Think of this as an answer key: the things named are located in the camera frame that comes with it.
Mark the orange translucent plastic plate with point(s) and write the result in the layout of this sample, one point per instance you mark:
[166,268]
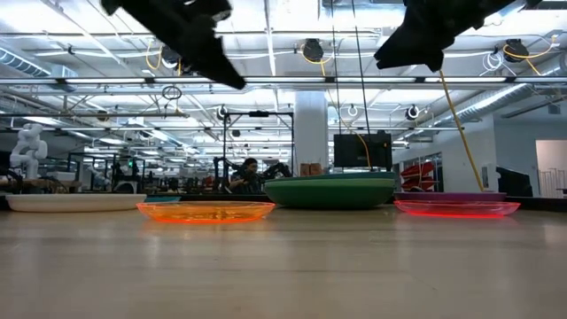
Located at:
[204,212]

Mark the silver ventilation duct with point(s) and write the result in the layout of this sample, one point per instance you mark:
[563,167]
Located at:
[496,104]

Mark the person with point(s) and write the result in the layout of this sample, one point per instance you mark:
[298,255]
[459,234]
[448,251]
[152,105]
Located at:
[250,170]

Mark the white plastic plate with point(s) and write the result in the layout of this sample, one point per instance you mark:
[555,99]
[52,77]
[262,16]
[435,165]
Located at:
[66,203]

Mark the black computer case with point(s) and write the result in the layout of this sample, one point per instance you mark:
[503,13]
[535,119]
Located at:
[350,150]

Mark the large dark green plastic plate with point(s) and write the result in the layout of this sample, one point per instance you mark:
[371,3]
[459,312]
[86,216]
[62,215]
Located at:
[330,197]

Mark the white robot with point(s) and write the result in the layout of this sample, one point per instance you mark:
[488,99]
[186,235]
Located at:
[28,148]

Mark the pink translucent plastic plate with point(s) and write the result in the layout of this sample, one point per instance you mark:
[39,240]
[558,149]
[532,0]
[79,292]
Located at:
[456,208]

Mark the purple plastic plate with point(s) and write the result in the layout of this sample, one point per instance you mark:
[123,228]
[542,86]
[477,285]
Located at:
[447,196]

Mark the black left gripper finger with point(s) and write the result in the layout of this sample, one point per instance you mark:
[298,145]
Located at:
[221,66]

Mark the blue translucent plastic plate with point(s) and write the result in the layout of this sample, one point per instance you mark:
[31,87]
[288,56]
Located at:
[161,199]

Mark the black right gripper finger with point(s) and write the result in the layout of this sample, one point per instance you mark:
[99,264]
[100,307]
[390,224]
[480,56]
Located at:
[412,49]

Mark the black metal table frame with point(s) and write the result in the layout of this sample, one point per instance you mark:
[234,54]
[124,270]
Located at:
[540,203]

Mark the brown cardboard boxes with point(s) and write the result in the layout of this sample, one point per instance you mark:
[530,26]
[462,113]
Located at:
[310,169]

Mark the white square column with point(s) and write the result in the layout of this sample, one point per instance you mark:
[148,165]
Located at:
[311,133]

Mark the black metal rig frame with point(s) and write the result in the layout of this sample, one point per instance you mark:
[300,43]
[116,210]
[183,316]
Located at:
[259,114]

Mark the red folded object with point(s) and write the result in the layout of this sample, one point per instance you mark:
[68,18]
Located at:
[418,170]

